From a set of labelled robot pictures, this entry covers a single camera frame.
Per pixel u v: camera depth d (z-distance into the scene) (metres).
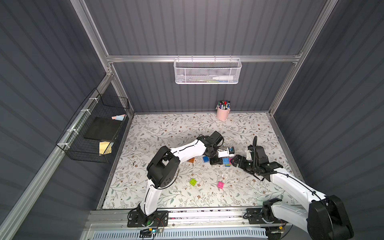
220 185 0.83
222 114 1.15
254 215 0.73
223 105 1.08
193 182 0.84
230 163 0.84
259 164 0.66
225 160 0.87
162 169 0.54
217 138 0.74
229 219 0.74
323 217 0.40
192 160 0.93
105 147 0.61
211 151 0.72
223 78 0.88
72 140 0.62
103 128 0.75
